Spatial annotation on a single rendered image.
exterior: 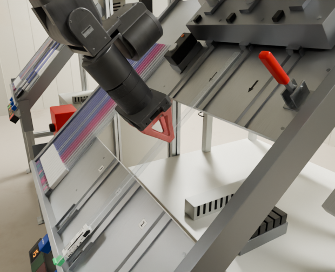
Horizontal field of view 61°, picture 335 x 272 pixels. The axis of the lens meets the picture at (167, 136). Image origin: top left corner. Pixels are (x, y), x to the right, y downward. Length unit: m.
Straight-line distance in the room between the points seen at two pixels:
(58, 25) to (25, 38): 4.00
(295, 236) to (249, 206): 0.46
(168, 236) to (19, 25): 4.10
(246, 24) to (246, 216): 0.33
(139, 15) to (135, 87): 0.10
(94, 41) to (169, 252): 0.30
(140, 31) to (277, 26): 0.22
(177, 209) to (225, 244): 0.48
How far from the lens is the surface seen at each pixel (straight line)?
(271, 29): 0.52
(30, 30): 4.38
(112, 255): 0.51
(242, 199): 0.38
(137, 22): 0.45
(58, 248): 0.61
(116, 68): 0.42
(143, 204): 0.50
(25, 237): 1.90
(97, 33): 0.40
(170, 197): 0.91
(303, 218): 0.91
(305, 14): 0.50
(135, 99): 0.44
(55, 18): 0.39
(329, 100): 0.44
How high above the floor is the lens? 1.12
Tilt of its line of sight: 21 degrees down
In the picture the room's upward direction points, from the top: straight up
